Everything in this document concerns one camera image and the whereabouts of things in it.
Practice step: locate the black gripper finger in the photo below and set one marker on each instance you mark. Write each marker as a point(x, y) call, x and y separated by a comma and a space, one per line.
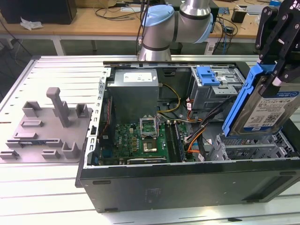
point(267, 28)
point(290, 68)

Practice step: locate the hard disk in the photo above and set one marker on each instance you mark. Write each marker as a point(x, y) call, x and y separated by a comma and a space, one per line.
point(264, 110)

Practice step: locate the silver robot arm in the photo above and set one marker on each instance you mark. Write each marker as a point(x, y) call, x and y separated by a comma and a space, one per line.
point(164, 30)

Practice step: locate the grey metal disk bay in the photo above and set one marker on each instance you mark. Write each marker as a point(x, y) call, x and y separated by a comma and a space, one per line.
point(243, 151)

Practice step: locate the blue box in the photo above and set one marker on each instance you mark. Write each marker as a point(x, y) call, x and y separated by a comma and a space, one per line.
point(275, 2)

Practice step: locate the small black box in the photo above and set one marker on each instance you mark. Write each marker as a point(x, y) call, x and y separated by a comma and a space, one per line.
point(239, 16)

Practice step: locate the blue plastic latch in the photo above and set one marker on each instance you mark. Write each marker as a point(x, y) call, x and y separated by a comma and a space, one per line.
point(207, 75)

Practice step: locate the grey metal drive cage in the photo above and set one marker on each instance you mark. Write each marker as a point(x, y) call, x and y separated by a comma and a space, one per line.
point(211, 98)

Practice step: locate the black RAM slot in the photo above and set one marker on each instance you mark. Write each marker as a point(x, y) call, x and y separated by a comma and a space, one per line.
point(169, 140)

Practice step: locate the grey power supply unit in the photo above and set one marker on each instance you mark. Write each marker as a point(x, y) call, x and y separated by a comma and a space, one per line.
point(131, 98)

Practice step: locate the CPU socket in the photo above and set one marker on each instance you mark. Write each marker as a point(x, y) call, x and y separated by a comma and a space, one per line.
point(150, 145)

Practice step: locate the black PC case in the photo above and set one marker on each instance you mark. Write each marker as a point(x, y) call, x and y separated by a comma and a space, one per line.
point(164, 187)

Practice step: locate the green motherboard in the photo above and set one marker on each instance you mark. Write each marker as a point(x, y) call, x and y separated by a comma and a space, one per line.
point(127, 140)

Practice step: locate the wooden desk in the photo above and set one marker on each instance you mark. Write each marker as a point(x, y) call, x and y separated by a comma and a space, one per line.
point(70, 28)

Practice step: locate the large black box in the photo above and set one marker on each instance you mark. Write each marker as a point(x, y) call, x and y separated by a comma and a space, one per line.
point(35, 11)

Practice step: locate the white crumpled wrap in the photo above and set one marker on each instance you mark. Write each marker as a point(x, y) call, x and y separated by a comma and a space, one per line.
point(30, 23)

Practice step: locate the grey parts rack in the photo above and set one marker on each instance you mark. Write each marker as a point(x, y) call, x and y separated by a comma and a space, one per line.
point(47, 131)

